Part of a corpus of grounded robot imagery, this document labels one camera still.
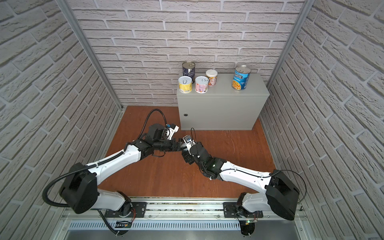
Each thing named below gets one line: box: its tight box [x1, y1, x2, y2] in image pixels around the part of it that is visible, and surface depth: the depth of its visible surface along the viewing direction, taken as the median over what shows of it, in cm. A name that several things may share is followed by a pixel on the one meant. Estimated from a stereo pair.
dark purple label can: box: [182, 61, 196, 84], surface depth 81 cm
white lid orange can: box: [205, 69, 218, 87], surface depth 82 cm
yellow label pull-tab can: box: [178, 75, 193, 94], surface depth 79 cm
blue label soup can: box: [231, 66, 251, 91], surface depth 79 cm
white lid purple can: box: [195, 76, 209, 94], surface depth 79 cm
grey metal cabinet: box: [176, 73, 270, 131], surface depth 89 cm
